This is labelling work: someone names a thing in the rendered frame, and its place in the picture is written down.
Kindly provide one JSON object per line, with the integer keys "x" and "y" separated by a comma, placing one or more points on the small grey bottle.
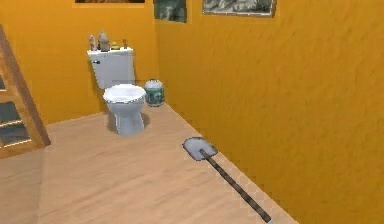
{"x": 92, "y": 43}

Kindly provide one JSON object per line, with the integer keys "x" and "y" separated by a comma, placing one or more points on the wooden door with glass panes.
{"x": 15, "y": 113}

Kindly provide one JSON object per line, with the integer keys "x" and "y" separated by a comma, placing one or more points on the dark green wall picture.
{"x": 170, "y": 9}

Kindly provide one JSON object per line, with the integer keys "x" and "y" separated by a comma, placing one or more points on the grey framed wall picture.
{"x": 238, "y": 6}

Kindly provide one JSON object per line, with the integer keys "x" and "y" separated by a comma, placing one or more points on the dark framed wall picture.
{"x": 109, "y": 1}

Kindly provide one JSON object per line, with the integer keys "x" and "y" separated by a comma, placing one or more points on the yellow small object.
{"x": 115, "y": 46}

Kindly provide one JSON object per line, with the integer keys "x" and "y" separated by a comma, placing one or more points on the white toilet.
{"x": 115, "y": 71}

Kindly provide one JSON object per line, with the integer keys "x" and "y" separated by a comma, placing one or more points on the green and white trash can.
{"x": 154, "y": 93}

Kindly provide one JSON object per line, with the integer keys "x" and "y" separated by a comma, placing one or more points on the small brown bottle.
{"x": 125, "y": 43}

